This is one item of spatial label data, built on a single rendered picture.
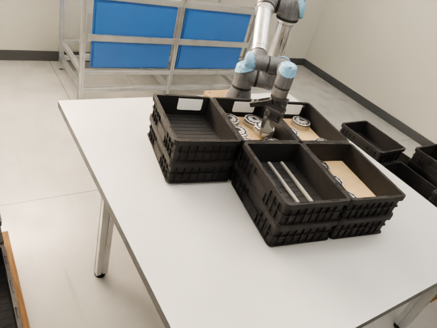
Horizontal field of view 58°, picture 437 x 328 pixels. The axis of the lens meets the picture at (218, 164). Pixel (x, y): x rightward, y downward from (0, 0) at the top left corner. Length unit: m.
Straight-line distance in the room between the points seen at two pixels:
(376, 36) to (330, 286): 4.19
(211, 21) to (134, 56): 0.79
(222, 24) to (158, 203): 2.59
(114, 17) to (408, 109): 3.41
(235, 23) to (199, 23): 0.39
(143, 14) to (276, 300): 2.68
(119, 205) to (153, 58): 2.31
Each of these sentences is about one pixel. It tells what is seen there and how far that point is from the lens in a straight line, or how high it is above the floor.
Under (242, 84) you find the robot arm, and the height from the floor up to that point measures 0.92.
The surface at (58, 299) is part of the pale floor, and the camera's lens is 2.14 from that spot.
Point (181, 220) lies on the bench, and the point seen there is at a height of 0.70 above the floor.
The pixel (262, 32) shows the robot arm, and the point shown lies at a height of 1.28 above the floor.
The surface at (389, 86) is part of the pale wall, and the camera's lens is 5.24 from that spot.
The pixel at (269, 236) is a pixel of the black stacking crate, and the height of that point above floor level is 0.74.
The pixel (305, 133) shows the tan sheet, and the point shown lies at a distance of 2.15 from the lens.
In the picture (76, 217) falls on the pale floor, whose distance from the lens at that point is 2.50.
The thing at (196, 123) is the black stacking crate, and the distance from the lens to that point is 1.90.
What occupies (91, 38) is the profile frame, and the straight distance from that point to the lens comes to 3.41.
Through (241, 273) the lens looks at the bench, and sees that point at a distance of 1.43.
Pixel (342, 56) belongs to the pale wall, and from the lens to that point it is 5.67.
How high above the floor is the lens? 1.74
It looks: 34 degrees down
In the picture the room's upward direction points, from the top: 17 degrees clockwise
